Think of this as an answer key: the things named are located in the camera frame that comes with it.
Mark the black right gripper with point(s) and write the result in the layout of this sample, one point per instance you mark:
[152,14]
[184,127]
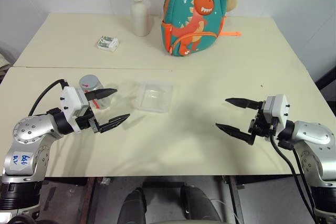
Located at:
[262,127]

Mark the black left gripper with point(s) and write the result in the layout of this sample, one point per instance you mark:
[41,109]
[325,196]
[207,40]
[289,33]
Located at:
[84,122]

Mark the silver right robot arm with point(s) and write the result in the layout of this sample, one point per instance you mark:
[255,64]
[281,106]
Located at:
[312,134]

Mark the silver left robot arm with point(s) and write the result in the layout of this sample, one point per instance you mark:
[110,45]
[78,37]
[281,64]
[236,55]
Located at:
[29,129]

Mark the clear plastic jar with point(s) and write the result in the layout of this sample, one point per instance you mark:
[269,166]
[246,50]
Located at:
[103,103]

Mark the grey round cap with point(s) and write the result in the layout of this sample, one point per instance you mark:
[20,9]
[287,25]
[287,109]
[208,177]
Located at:
[88,81]

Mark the clear plastic container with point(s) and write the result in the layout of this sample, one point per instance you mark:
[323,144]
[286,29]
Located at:
[155,97]

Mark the small white green pack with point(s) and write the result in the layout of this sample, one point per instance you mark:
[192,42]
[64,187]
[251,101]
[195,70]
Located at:
[107,43]

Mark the grey metal table leg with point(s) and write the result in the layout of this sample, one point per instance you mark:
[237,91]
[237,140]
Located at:
[232,200]

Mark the brown table leg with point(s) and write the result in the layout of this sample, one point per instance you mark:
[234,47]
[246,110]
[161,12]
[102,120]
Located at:
[86,200]

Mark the dark rounded shape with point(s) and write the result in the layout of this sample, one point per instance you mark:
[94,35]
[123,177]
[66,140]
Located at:
[132,207]
[199,205]

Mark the white ceramic vase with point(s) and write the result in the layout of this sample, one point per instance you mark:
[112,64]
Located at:
[140,16]

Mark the white handwritten tape label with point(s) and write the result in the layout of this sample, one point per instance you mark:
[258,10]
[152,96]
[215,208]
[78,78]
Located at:
[19,162]

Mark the green dinosaur backpack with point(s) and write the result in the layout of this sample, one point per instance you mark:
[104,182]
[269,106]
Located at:
[194,19]

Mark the beige cloth item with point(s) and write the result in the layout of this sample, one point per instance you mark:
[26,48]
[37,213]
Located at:
[5,65]

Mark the beige plush toy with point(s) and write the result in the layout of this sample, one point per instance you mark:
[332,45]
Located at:
[231,1]

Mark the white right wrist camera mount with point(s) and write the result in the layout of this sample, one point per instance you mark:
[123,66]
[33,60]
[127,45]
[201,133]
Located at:
[275,107]

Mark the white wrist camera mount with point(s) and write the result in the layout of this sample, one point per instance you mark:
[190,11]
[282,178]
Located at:
[69,100]
[275,107]

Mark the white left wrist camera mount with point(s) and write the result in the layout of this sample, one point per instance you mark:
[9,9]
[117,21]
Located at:
[69,100]

